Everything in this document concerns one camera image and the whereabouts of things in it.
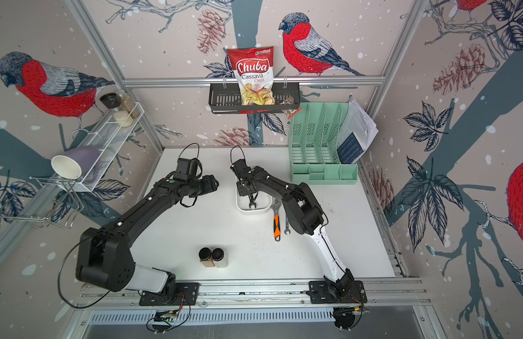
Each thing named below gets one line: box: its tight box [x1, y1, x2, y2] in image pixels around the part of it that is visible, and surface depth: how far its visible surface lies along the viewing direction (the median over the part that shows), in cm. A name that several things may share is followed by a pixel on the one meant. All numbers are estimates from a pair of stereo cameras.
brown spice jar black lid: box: [198, 247, 216, 267], surface depth 75 cm
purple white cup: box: [50, 146, 102, 181], surface depth 64 cm
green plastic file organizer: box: [289, 102, 359, 185], surface depth 109 cm
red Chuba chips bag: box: [226, 45, 275, 106], surface depth 84 cm
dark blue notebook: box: [336, 132, 364, 164], surface depth 106 cm
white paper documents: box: [337, 98, 380, 164], surface depth 99 cm
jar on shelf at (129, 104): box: [118, 90, 141, 119], surface depth 87 cm
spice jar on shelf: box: [99, 92, 134, 128], surface depth 83 cm
